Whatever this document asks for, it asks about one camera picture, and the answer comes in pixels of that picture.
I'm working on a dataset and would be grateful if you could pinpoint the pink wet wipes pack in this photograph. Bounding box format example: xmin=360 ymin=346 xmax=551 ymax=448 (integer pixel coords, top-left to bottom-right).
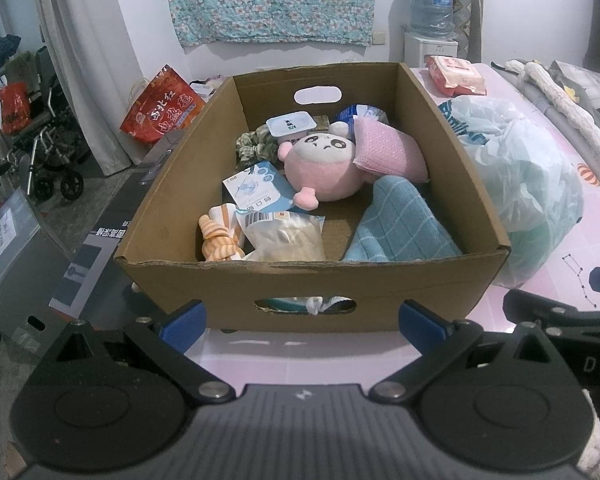
xmin=425 ymin=55 xmax=488 ymax=97

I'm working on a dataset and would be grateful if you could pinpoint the pink knitted cloth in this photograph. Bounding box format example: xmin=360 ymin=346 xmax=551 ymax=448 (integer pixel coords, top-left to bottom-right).
xmin=352 ymin=116 xmax=429 ymax=183

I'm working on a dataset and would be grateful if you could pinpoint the green scrunchie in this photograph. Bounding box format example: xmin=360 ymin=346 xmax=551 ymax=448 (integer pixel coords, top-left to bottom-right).
xmin=236 ymin=127 xmax=281 ymax=170

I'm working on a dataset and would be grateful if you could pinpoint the white barcode packet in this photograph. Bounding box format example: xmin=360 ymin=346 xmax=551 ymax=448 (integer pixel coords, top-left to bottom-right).
xmin=236 ymin=209 xmax=327 ymax=262

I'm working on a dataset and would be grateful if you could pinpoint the white plastic cup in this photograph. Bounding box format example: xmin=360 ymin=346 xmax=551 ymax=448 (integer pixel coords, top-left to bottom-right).
xmin=266 ymin=110 xmax=317 ymax=143

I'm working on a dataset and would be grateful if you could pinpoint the dark hanging garment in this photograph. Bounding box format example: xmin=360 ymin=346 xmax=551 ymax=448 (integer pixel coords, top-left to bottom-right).
xmin=0 ymin=35 xmax=23 ymax=81

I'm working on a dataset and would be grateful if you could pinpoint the teal checked cloth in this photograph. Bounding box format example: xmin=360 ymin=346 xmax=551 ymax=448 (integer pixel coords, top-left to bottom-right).
xmin=341 ymin=175 xmax=463 ymax=262

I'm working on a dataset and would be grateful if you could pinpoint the grey storage box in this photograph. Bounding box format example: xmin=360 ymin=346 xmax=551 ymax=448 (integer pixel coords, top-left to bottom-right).
xmin=0 ymin=187 xmax=83 ymax=333

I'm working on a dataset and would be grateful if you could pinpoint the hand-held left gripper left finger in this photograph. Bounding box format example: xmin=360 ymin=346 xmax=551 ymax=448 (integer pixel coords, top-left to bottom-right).
xmin=54 ymin=299 xmax=233 ymax=405

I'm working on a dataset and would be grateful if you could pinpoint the red gift bag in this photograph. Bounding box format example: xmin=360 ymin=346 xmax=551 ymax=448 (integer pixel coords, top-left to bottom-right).
xmin=120 ymin=65 xmax=207 ymax=143

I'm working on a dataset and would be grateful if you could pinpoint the red plastic bag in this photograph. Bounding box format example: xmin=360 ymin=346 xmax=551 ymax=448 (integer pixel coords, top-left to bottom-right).
xmin=0 ymin=82 xmax=31 ymax=136

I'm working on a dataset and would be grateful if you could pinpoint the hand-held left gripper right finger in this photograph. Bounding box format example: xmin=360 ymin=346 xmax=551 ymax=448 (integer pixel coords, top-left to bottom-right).
xmin=370 ymin=299 xmax=554 ymax=405

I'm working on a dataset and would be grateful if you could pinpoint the orange striped cloth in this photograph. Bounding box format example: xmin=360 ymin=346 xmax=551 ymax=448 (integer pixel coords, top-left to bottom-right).
xmin=198 ymin=203 xmax=248 ymax=262

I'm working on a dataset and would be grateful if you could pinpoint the blue face mask box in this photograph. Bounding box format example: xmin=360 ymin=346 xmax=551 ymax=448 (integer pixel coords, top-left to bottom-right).
xmin=222 ymin=162 xmax=311 ymax=213

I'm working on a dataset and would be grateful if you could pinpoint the white water dispenser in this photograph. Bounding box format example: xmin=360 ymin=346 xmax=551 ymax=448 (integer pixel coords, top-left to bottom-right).
xmin=404 ymin=31 xmax=460 ymax=68

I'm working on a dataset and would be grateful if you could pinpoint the pink plush toy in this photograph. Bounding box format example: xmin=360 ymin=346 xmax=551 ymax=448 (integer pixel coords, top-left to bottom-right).
xmin=277 ymin=121 xmax=381 ymax=211

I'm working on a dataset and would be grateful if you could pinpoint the wheelchair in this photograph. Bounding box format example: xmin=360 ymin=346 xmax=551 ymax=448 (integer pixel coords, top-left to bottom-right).
xmin=2 ymin=46 xmax=93 ymax=201

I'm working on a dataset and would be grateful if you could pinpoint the black printed carton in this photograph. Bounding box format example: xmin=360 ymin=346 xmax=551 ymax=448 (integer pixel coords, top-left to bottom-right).
xmin=47 ymin=125 xmax=201 ymax=323

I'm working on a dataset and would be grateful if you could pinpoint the blue white tissue pack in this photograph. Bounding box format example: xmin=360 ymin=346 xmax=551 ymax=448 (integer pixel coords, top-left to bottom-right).
xmin=337 ymin=104 xmax=391 ymax=133

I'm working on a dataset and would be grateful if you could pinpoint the brown folded board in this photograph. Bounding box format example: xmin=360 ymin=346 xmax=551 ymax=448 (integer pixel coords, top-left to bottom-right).
xmin=452 ymin=0 xmax=485 ymax=63

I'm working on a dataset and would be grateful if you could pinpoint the white curtain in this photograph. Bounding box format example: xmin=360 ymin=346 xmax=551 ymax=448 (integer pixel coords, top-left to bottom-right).
xmin=32 ymin=0 xmax=146 ymax=177

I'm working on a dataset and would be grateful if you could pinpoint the brown cardboard box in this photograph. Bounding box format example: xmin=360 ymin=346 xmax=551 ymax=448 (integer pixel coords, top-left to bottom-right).
xmin=114 ymin=61 xmax=511 ymax=333

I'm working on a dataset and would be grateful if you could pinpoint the blue water bottle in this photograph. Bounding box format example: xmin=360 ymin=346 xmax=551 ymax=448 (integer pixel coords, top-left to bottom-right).
xmin=409 ymin=0 xmax=458 ymax=40

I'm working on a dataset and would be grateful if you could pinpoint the white blue plastic bag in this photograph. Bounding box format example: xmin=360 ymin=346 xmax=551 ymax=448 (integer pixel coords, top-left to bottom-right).
xmin=437 ymin=96 xmax=585 ymax=288

